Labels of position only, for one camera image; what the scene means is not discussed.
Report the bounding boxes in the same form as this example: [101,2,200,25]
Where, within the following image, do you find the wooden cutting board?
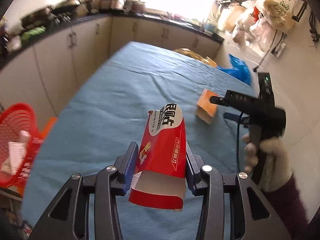
[222,5,247,33]

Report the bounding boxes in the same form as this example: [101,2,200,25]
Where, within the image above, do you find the orange plastic stool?
[40,117,58,140]

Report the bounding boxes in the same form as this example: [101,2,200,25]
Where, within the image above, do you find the red plastic basket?
[0,102,42,188]

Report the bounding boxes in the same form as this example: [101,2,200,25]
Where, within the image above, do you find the blue plastic bag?
[217,54,251,85]

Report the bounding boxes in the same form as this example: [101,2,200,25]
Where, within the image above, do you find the red carton box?
[128,102,187,212]

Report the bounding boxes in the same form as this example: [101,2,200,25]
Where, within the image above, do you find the white base cabinets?
[0,15,224,120]

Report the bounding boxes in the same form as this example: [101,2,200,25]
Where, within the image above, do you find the person's right hand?
[242,134,293,193]

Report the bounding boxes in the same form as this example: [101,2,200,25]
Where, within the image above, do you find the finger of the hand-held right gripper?
[223,112,250,127]
[209,90,253,110]

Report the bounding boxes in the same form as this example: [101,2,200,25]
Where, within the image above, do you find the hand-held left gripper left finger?
[29,142,139,240]

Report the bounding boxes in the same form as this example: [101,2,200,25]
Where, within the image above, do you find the white paper box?
[8,141,27,172]

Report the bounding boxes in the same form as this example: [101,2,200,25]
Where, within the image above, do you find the green cloth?
[21,27,46,42]

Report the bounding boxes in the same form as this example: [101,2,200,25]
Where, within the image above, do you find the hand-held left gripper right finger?
[185,142,292,240]

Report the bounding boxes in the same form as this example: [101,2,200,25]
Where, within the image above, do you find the black lidded wok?
[51,0,83,15]

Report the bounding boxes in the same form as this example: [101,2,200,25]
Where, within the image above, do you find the blue cable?
[236,111,244,158]

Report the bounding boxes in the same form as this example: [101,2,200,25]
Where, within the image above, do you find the orange cardboard box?
[196,89,219,125]

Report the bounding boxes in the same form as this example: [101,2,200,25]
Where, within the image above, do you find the dark cooking pot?
[125,0,146,12]

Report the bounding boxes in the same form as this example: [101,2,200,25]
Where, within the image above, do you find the hanging plastic bags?
[231,0,297,53]

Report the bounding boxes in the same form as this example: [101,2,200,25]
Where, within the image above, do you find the black hanging cable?
[253,30,287,72]

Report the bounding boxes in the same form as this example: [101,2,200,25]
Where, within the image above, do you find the person's right forearm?
[261,174,312,240]

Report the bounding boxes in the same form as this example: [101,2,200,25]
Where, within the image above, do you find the metal wall rack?
[216,0,308,22]

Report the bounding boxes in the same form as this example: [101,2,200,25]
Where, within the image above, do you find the blue white container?
[204,12,220,32]

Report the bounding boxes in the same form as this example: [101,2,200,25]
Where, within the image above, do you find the blue tablecloth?
[21,41,255,240]

